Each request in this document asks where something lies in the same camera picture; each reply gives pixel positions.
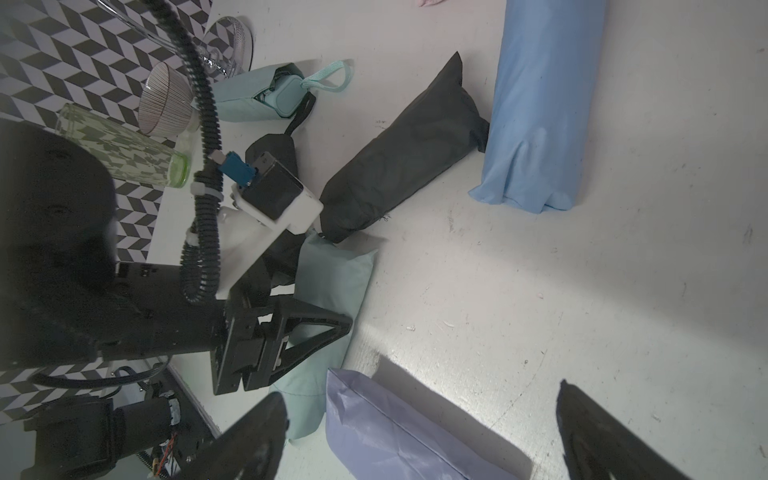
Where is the ribbed glass bowl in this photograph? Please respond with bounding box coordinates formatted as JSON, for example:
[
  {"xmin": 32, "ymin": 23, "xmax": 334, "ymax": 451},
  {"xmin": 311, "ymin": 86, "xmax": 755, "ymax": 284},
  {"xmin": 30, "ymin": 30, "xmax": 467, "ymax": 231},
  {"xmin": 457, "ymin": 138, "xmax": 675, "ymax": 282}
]
[{"xmin": 138, "ymin": 63, "xmax": 199, "ymax": 138}]

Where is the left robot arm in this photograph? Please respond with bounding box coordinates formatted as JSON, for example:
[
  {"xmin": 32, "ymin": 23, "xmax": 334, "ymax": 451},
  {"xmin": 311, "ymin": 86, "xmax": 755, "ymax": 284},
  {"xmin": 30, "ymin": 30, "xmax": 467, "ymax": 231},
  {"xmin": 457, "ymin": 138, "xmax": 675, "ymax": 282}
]
[{"xmin": 1, "ymin": 1, "xmax": 352, "ymax": 479}]

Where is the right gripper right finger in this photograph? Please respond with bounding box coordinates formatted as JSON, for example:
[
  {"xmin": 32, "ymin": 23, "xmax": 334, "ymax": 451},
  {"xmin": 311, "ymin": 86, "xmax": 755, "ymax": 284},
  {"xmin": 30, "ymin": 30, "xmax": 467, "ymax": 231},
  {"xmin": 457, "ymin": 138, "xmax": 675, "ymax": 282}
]
[{"xmin": 556, "ymin": 380, "xmax": 687, "ymax": 480}]

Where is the black sleeved umbrella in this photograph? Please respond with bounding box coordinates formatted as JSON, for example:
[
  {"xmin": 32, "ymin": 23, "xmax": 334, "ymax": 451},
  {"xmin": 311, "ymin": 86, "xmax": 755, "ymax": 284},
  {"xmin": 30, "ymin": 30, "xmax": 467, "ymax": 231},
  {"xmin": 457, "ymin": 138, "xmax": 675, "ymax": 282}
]
[
  {"xmin": 246, "ymin": 93, "xmax": 316, "ymax": 287},
  {"xmin": 320, "ymin": 53, "xmax": 490, "ymax": 243}
]

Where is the black sleeved umbrella left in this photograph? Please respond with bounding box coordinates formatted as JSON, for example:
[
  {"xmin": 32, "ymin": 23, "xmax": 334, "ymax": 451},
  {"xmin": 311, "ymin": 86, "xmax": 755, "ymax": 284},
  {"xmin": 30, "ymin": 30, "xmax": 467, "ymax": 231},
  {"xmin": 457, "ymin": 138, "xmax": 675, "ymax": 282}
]
[{"xmin": 246, "ymin": 93, "xmax": 316, "ymax": 287}]

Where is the green drinking glass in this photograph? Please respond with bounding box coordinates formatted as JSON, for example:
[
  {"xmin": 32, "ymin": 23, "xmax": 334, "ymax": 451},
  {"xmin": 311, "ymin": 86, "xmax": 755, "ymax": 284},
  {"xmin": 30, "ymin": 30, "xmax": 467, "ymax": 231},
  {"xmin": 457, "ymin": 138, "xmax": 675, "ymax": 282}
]
[{"xmin": 56, "ymin": 103, "xmax": 190, "ymax": 188}]

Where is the mint umbrella at back left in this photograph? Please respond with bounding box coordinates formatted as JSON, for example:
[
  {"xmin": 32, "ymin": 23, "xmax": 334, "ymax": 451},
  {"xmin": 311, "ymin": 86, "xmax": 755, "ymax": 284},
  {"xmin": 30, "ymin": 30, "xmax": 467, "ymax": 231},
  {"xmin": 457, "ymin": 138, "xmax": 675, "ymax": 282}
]
[{"xmin": 212, "ymin": 61, "xmax": 353, "ymax": 123}]

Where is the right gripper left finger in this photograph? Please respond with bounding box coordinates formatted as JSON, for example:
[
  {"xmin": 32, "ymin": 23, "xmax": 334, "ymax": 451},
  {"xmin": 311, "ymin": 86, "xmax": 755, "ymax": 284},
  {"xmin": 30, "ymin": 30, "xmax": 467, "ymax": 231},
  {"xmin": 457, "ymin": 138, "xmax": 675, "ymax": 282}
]
[{"xmin": 175, "ymin": 392, "xmax": 289, "ymax": 480}]

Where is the blue sleeved umbrella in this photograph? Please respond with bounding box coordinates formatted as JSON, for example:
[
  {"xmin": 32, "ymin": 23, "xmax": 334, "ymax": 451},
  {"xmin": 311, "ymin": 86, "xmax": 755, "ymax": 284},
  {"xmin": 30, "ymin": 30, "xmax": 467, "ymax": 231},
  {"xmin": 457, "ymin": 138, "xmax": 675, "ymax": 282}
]
[{"xmin": 469, "ymin": 0, "xmax": 607, "ymax": 214}]

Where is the pink sleeved umbrella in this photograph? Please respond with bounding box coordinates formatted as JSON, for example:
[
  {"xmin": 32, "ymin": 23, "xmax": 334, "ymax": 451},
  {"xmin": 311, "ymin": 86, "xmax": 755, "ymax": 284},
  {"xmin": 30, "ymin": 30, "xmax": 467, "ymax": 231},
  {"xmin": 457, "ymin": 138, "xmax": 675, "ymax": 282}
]
[{"xmin": 416, "ymin": 0, "xmax": 445, "ymax": 8}]

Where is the lavender sleeved umbrella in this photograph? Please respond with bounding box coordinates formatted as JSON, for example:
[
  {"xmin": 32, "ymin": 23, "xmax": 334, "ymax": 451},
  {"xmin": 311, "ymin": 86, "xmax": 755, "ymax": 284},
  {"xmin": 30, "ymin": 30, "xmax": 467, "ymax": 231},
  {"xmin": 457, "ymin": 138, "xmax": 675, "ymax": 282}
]
[{"xmin": 325, "ymin": 369, "xmax": 515, "ymax": 479}]

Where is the mint green sleeved umbrella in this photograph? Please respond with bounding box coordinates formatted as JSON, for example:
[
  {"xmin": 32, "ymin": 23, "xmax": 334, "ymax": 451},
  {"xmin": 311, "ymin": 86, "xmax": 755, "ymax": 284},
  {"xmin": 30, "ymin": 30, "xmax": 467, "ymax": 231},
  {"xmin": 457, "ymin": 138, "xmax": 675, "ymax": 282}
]
[{"xmin": 269, "ymin": 230, "xmax": 379, "ymax": 442}]

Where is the black sleeved umbrella centre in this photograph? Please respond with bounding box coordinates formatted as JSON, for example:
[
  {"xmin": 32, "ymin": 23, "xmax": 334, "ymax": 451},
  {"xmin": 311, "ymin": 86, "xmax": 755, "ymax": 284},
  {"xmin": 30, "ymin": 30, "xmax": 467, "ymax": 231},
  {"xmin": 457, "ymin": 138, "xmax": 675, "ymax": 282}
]
[{"xmin": 320, "ymin": 53, "xmax": 490, "ymax": 243}]

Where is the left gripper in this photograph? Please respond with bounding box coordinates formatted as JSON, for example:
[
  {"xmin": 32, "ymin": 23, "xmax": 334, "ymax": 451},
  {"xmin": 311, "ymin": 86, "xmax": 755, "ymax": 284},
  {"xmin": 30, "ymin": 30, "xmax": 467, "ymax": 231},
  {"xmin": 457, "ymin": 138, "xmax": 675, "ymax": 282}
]
[{"xmin": 211, "ymin": 263, "xmax": 353, "ymax": 395}]

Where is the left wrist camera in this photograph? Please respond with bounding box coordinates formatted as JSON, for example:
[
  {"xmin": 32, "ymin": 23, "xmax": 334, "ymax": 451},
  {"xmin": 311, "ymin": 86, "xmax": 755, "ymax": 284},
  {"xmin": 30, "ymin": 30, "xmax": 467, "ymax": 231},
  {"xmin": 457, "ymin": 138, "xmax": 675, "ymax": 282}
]
[{"xmin": 211, "ymin": 150, "xmax": 323, "ymax": 235}]

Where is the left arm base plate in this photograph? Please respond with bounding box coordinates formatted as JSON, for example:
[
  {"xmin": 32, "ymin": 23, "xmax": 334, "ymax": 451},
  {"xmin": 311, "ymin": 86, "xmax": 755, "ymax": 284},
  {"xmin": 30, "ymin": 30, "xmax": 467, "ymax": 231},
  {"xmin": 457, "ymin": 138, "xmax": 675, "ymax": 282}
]
[{"xmin": 137, "ymin": 367, "xmax": 218, "ymax": 479}]

